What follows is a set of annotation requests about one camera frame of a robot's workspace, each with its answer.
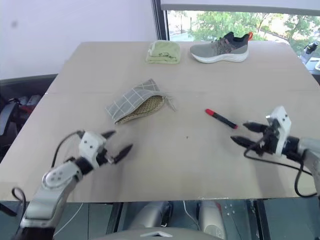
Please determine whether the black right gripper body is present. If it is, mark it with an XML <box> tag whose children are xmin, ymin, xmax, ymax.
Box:
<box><xmin>256</xmin><ymin>122</ymin><xmax>280</xmax><ymax>156</ymax></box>

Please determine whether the silver left robot leg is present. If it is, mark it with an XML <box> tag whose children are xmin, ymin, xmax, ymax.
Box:
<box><xmin>129</xmin><ymin>201</ymin><xmax>173</xmax><ymax>230</ymax></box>

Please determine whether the white roller blind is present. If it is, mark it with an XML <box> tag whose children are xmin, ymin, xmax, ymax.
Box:
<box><xmin>161</xmin><ymin>0</ymin><xmax>320</xmax><ymax>11</ymax></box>

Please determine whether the grey robot torso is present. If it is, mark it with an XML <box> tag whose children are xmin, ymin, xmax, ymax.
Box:
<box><xmin>94</xmin><ymin>226</ymin><xmax>208</xmax><ymax>240</ymax></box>

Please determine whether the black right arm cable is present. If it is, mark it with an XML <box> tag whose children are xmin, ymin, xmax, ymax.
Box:
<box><xmin>243</xmin><ymin>146</ymin><xmax>318</xmax><ymax>198</ymax></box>

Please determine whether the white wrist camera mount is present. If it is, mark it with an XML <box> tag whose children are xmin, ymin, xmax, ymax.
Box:
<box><xmin>78</xmin><ymin>131</ymin><xmax>108</xmax><ymax>170</ymax></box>
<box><xmin>265</xmin><ymin>105</ymin><xmax>293</xmax><ymax>157</ymax></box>

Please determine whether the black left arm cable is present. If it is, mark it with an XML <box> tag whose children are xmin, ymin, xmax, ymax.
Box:
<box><xmin>11</xmin><ymin>129</ymin><xmax>86</xmax><ymax>202</ymax></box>

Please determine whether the grey plaid pouch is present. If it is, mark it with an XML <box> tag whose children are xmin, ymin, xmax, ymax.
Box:
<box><xmin>105</xmin><ymin>78</ymin><xmax>177</xmax><ymax>125</ymax></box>

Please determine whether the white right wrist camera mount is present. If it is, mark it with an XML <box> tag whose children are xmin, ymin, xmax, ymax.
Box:
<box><xmin>265</xmin><ymin>105</ymin><xmax>293</xmax><ymax>157</ymax></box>

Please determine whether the dark drinking bottle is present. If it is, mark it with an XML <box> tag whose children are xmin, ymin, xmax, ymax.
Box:
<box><xmin>303</xmin><ymin>41</ymin><xmax>320</xmax><ymax>55</ymax></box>

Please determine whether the red and grey clutter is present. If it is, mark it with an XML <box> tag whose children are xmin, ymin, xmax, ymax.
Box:
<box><xmin>18</xmin><ymin>93</ymin><xmax>42</xmax><ymax>113</ymax></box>

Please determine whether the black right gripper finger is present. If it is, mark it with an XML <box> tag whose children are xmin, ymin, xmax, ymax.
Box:
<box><xmin>242</xmin><ymin>121</ymin><xmax>266</xmax><ymax>134</ymax></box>
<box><xmin>230</xmin><ymin>135</ymin><xmax>259</xmax><ymax>150</ymax></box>

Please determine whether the silver right robot leg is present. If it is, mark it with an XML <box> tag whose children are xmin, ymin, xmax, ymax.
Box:
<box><xmin>197</xmin><ymin>199</ymin><xmax>227</xmax><ymax>240</ymax></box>

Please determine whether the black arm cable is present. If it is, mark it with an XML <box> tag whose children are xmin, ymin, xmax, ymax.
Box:
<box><xmin>11</xmin><ymin>129</ymin><xmax>86</xmax><ymax>202</ymax></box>
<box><xmin>243</xmin><ymin>146</ymin><xmax>318</xmax><ymax>198</ymax></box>

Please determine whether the grey knit sneaker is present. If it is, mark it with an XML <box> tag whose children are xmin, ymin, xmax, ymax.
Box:
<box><xmin>189</xmin><ymin>31</ymin><xmax>254</xmax><ymax>64</ymax></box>

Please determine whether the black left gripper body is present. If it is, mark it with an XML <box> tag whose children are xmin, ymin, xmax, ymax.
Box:
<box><xmin>96</xmin><ymin>142</ymin><xmax>119</xmax><ymax>166</ymax></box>

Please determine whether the silver robot leg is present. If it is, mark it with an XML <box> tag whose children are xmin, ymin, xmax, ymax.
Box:
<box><xmin>197</xmin><ymin>199</ymin><xmax>227</xmax><ymax>240</ymax></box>
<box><xmin>129</xmin><ymin>201</ymin><xmax>173</xmax><ymax>230</ymax></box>

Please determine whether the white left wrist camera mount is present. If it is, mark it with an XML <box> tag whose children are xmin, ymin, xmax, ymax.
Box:
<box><xmin>78</xmin><ymin>131</ymin><xmax>108</xmax><ymax>170</ymax></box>

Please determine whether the dark window frame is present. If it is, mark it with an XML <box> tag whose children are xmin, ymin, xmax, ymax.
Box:
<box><xmin>151</xmin><ymin>0</ymin><xmax>171</xmax><ymax>42</ymax></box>

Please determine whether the red and black marker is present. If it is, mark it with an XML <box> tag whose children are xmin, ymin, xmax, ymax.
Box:
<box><xmin>205</xmin><ymin>108</ymin><xmax>238</xmax><ymax>130</ymax></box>

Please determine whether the folded green towel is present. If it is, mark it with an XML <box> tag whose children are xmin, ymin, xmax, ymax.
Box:
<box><xmin>145</xmin><ymin>40</ymin><xmax>181</xmax><ymax>65</ymax></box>

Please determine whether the thin white cable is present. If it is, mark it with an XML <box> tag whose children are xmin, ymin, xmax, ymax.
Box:
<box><xmin>183</xmin><ymin>199</ymin><xmax>201</xmax><ymax>226</ymax></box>

